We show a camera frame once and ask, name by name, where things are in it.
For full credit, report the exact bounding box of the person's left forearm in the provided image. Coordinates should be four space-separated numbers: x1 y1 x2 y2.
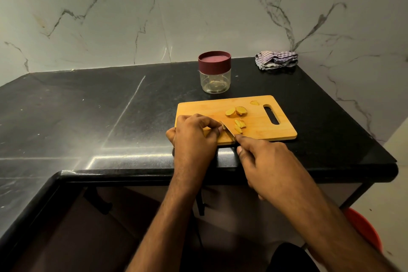
126 174 206 272

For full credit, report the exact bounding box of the red plastic bucket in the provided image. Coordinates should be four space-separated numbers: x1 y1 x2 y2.
342 207 383 254

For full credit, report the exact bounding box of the person's right hand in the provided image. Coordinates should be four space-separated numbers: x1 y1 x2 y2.
235 136 309 207

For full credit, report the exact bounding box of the wooden cutting board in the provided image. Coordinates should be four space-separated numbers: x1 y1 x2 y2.
175 95 298 146

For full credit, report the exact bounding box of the black counter support leg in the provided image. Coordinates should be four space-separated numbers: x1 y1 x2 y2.
339 181 375 211

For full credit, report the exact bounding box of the black counter support bracket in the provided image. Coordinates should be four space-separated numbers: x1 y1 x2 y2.
195 186 207 217
83 186 113 215

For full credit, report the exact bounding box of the person's right forearm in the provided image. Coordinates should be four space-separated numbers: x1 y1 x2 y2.
265 186 399 272

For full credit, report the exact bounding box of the striped folded cloth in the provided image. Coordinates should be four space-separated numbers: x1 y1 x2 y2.
255 51 299 71

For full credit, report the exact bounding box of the person's black clothing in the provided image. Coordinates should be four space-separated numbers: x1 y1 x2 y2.
269 242 320 272

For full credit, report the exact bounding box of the clear jar with maroon lid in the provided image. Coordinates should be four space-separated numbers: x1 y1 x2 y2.
198 51 232 94

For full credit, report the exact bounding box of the person's left hand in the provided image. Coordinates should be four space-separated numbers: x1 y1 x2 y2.
166 114 224 190

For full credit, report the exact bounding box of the steel kitchen knife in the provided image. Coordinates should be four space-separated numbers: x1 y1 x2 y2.
221 121 237 142

